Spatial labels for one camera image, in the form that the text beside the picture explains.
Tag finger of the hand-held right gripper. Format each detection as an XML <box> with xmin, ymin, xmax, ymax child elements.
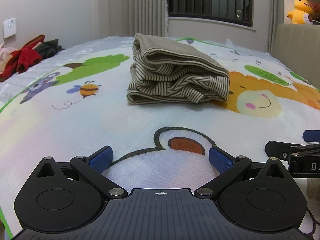
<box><xmin>302</xmin><ymin>130</ymin><xmax>320</xmax><ymax>142</ymax></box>
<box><xmin>265</xmin><ymin>141</ymin><xmax>320</xmax><ymax>161</ymax></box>

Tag red garment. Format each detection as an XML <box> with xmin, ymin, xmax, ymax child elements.
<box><xmin>0</xmin><ymin>35</ymin><xmax>46</xmax><ymax>82</ymax></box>

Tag white pleated curtain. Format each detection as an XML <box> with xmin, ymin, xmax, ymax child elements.
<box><xmin>122</xmin><ymin>0</ymin><xmax>168</xmax><ymax>37</ymax></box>

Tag beige padded headboard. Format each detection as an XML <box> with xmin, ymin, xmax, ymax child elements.
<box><xmin>270</xmin><ymin>24</ymin><xmax>320</xmax><ymax>90</ymax></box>

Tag white bed sheet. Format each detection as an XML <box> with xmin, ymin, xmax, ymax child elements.
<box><xmin>0</xmin><ymin>35</ymin><xmax>275</xmax><ymax>108</ymax></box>

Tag beige striped garment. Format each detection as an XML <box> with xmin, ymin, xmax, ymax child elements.
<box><xmin>127</xmin><ymin>32</ymin><xmax>230</xmax><ymax>105</ymax></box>

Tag beige narrow curtain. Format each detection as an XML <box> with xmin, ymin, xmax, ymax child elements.
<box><xmin>269</xmin><ymin>0</ymin><xmax>285</xmax><ymax>53</ymax></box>

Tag red-leaved potted plant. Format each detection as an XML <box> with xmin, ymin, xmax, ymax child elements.
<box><xmin>309</xmin><ymin>1</ymin><xmax>320</xmax><ymax>26</ymax></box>

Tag pink garment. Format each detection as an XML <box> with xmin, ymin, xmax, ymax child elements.
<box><xmin>0</xmin><ymin>46</ymin><xmax>18</xmax><ymax>76</ymax></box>

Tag window with dark railing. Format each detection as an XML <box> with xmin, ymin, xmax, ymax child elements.
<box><xmin>166</xmin><ymin>0</ymin><xmax>254</xmax><ymax>27</ymax></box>

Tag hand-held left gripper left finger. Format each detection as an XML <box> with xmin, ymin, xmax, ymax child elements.
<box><xmin>37</xmin><ymin>145</ymin><xmax>128</xmax><ymax>198</ymax></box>

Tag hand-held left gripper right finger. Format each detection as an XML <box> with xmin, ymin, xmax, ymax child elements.
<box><xmin>194</xmin><ymin>146</ymin><xmax>285</xmax><ymax>199</ymax></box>

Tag white wall switch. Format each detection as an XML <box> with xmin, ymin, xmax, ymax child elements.
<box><xmin>3</xmin><ymin>18</ymin><xmax>17</xmax><ymax>39</ymax></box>

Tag cartoon animal printed blanket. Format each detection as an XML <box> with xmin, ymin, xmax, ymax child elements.
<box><xmin>0</xmin><ymin>37</ymin><xmax>320</xmax><ymax>240</ymax></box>

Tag yellow plush toy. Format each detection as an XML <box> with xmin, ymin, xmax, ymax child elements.
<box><xmin>287</xmin><ymin>0</ymin><xmax>314</xmax><ymax>25</ymax></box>

